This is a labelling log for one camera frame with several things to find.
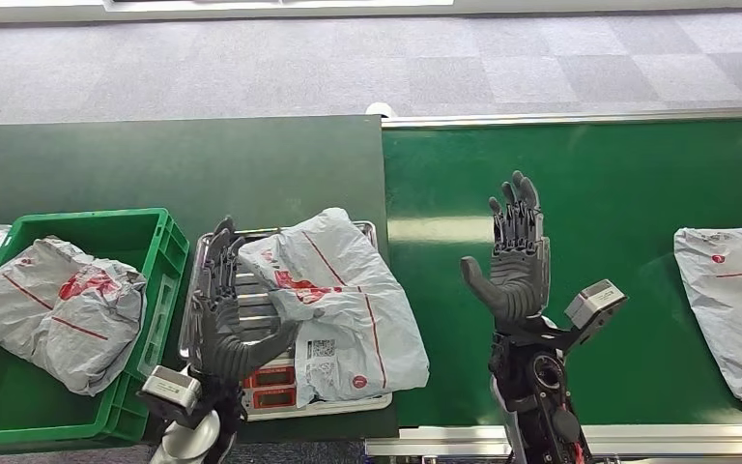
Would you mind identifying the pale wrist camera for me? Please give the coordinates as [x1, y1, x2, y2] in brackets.
[564, 279, 628, 331]
[140, 365, 203, 415]

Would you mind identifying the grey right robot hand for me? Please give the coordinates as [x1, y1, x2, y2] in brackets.
[460, 170, 552, 331]

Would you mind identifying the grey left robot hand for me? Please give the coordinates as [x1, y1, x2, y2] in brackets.
[194, 216, 301, 382]

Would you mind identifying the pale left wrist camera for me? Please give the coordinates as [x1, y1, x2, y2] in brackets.
[140, 365, 203, 415]

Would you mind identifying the grey parcel bag black print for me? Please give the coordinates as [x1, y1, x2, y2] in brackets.
[673, 225, 742, 413]

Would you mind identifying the green conveyor belt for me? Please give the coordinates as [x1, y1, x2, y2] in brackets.
[365, 107, 742, 457]

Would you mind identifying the crumpled grey parcel bag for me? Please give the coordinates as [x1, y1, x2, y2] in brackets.
[0, 235, 148, 397]

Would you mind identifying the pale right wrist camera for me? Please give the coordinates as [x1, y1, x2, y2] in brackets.
[564, 279, 628, 331]

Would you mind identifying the grey parcel bag red logo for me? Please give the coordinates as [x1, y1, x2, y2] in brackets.
[238, 206, 431, 408]

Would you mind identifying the green plastic crate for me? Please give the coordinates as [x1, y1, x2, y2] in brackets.
[0, 206, 191, 456]

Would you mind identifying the white electronic weighing scale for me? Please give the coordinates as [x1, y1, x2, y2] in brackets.
[177, 220, 394, 422]

